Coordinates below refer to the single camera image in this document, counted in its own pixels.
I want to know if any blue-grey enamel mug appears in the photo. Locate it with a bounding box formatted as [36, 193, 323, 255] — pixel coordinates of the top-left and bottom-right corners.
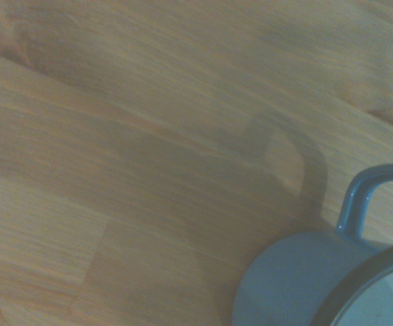
[231, 163, 393, 326]

